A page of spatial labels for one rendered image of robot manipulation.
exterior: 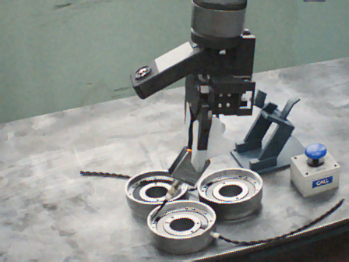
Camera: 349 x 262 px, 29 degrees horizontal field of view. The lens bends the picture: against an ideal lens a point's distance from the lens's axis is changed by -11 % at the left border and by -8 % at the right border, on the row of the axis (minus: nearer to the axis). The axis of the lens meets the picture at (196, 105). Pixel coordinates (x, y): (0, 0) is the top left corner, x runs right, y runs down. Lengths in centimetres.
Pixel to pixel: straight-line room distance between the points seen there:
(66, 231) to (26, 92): 166
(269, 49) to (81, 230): 189
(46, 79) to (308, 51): 110
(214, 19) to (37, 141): 62
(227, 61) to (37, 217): 45
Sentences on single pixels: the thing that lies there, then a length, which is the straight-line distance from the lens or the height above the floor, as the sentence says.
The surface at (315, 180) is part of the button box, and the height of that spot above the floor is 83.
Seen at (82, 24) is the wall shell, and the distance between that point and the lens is 270.
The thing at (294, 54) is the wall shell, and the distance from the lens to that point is 298.
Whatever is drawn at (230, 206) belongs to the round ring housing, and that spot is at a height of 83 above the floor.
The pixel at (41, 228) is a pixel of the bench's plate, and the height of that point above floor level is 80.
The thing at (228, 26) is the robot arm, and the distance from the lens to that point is 95.
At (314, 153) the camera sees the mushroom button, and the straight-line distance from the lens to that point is 117.
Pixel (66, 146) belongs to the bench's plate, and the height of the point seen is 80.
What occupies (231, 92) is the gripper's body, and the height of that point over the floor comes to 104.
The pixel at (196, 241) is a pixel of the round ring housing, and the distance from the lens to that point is 106.
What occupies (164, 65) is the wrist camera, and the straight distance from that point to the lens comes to 99.
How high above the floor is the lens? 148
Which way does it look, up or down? 27 degrees down
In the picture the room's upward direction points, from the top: 5 degrees counter-clockwise
